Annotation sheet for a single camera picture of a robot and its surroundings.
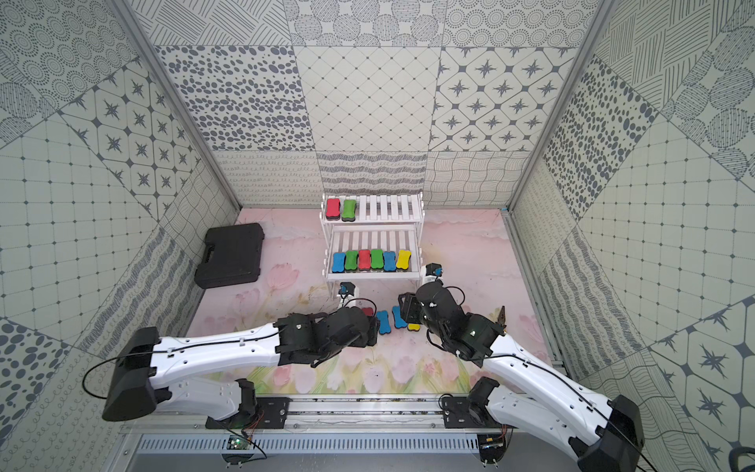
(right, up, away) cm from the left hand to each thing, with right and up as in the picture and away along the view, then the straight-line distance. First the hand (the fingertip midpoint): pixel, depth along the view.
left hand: (372, 318), depth 73 cm
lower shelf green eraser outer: (-7, +13, +14) cm, 20 cm away
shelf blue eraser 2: (+4, +13, +14) cm, 20 cm away
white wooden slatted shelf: (-1, +20, +22) cm, 30 cm away
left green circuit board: (-34, -30, -2) cm, 45 cm away
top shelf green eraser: (-7, +29, +8) cm, 31 cm away
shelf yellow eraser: (+12, -7, +14) cm, 20 cm away
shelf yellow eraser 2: (+9, +14, +15) cm, 22 cm away
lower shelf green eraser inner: (+1, +14, +15) cm, 21 cm away
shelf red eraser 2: (-3, +14, +15) cm, 21 cm away
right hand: (+9, +4, +3) cm, 10 cm away
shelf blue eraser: (-11, +12, +13) cm, 21 cm away
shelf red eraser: (-12, +29, +9) cm, 32 cm away
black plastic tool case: (-50, +14, +27) cm, 59 cm away
